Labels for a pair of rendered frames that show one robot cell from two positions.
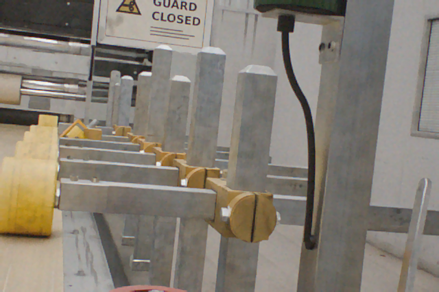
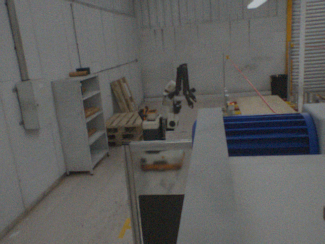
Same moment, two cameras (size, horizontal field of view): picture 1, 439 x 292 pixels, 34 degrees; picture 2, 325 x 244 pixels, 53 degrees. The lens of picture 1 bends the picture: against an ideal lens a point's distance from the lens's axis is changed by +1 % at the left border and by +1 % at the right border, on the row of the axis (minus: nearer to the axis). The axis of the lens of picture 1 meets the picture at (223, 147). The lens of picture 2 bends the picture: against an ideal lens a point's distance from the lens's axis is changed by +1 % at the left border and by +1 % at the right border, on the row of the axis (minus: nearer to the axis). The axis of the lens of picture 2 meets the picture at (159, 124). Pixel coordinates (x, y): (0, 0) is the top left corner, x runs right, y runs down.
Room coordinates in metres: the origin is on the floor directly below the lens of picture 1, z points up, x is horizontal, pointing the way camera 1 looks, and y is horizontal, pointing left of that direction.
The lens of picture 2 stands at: (3.74, 0.49, 1.99)
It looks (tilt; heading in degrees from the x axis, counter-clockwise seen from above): 14 degrees down; 204
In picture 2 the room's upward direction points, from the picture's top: 5 degrees counter-clockwise
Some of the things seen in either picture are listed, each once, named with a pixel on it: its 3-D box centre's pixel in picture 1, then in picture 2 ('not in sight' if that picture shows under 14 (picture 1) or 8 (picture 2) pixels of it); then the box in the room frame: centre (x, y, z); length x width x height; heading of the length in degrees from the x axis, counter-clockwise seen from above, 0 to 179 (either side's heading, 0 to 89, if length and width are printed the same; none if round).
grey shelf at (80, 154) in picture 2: not in sight; (83, 122); (-0.64, -2.83, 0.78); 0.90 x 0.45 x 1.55; 14
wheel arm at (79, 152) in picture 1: (179, 163); not in sight; (1.28, 0.08, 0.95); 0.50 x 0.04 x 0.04; 104
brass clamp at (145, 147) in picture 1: (151, 153); not in sight; (1.50, 0.15, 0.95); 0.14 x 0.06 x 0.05; 14
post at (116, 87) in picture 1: (113, 151); not in sight; (2.46, 0.38, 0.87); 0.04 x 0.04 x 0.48; 14
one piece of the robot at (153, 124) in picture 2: not in sight; (155, 130); (-0.89, -1.62, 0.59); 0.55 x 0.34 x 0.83; 14
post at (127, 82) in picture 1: (119, 152); not in sight; (2.21, 0.32, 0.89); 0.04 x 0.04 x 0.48; 14
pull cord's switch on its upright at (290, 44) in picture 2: not in sight; (290, 74); (-2.24, 0.39, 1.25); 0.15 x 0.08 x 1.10; 14
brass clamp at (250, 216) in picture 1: (237, 208); not in sight; (0.78, -0.02, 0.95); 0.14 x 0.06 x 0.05; 14
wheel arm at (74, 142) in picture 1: (160, 152); not in sight; (1.53, 0.14, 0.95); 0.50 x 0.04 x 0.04; 104
